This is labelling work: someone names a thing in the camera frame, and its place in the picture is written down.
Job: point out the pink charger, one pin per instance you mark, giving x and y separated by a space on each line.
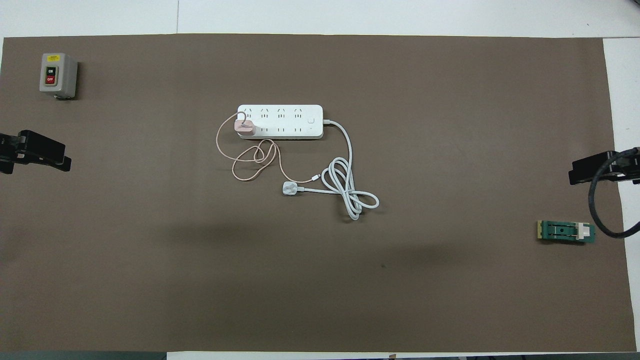
245 128

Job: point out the grey on-off switch box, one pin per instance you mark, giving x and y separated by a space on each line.
59 75

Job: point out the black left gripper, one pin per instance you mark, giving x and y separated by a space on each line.
10 152

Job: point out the green knife switch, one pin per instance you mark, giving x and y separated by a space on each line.
562 231

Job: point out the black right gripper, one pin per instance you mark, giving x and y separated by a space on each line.
632 170

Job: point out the brown table mat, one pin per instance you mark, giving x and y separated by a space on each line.
200 275

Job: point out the white power strip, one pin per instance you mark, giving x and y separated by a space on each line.
285 121

